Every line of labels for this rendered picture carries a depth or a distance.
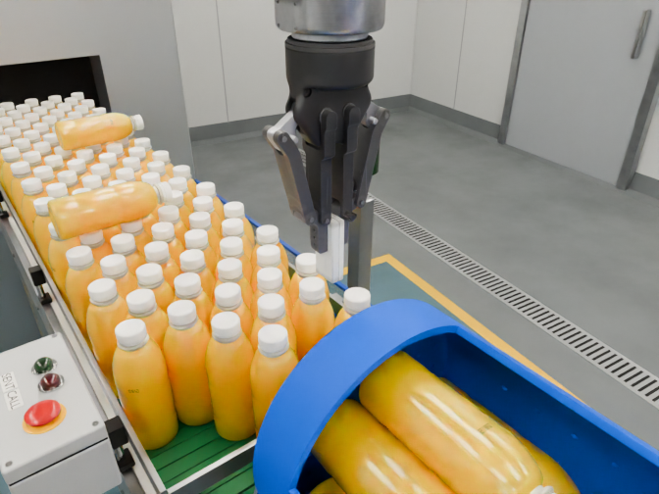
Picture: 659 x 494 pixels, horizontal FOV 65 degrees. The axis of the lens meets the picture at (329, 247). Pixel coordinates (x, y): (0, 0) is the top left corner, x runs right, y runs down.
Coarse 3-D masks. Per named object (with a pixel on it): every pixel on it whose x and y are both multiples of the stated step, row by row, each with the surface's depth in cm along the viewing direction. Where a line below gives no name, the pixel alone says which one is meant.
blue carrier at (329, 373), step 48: (336, 336) 49; (384, 336) 48; (432, 336) 61; (480, 336) 53; (288, 384) 48; (336, 384) 46; (480, 384) 62; (528, 384) 54; (288, 432) 47; (528, 432) 58; (576, 432) 52; (624, 432) 41; (288, 480) 46; (576, 480) 54; (624, 480) 50
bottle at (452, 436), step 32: (384, 384) 50; (416, 384) 49; (384, 416) 50; (416, 416) 47; (448, 416) 46; (480, 416) 46; (416, 448) 47; (448, 448) 44; (480, 448) 43; (512, 448) 43; (448, 480) 44; (480, 480) 42; (512, 480) 41
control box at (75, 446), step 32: (32, 352) 66; (64, 352) 66; (0, 384) 61; (32, 384) 61; (64, 384) 61; (0, 416) 57; (64, 416) 57; (96, 416) 57; (0, 448) 54; (32, 448) 54; (64, 448) 54; (96, 448) 57; (32, 480) 53; (64, 480) 56; (96, 480) 59
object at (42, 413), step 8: (48, 400) 58; (32, 408) 57; (40, 408) 57; (48, 408) 57; (56, 408) 57; (24, 416) 56; (32, 416) 56; (40, 416) 56; (48, 416) 56; (56, 416) 56; (32, 424) 55; (40, 424) 55
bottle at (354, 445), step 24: (360, 408) 53; (336, 432) 50; (360, 432) 49; (384, 432) 50; (336, 456) 49; (360, 456) 48; (384, 456) 47; (408, 456) 47; (336, 480) 49; (360, 480) 47; (384, 480) 45; (408, 480) 45; (432, 480) 45
